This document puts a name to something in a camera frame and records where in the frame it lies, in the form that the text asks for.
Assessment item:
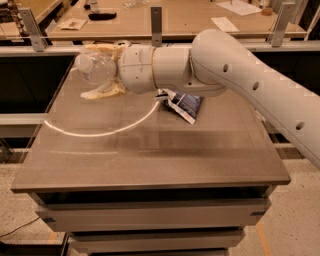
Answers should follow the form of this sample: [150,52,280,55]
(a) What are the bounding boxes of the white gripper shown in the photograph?
[81,43,156,100]

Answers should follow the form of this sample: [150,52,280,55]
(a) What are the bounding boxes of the clear plastic water bottle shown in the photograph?
[74,51,117,85]

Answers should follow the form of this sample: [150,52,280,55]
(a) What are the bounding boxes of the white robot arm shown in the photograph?
[85,29,320,167]

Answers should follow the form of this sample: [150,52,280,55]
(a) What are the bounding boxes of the silver soda can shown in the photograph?
[114,40,131,47]

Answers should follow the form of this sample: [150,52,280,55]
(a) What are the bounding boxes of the black object on back desk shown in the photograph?
[88,13,117,21]

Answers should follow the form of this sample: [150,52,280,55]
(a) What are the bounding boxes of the brown paper packet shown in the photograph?
[59,18,87,30]

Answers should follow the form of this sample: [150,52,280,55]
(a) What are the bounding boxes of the blue white chip bag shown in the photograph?
[156,89,203,125]

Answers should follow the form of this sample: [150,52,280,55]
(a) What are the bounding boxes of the small white paper note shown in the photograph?
[212,17,239,32]

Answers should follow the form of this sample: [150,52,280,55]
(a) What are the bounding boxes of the white paper sheet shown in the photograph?
[218,0,261,16]

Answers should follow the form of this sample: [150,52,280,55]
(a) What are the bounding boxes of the brown tape roll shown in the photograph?
[261,7,272,16]

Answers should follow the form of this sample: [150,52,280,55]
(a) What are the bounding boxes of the grey drawer cabinet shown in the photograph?
[36,185,271,255]

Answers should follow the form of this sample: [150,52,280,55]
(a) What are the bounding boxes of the middle metal bracket post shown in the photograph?
[150,6,162,47]

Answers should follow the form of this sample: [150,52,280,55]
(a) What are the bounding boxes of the metal bracket post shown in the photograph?
[18,8,47,52]
[150,6,162,47]
[267,2,295,47]

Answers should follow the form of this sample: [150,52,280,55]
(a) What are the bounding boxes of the left metal bracket post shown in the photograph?
[18,8,47,52]

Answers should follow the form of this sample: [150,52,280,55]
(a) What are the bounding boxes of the right metal bracket post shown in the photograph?
[267,2,295,47]

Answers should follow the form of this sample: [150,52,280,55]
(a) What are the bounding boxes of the black floor cable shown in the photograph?
[0,216,41,239]

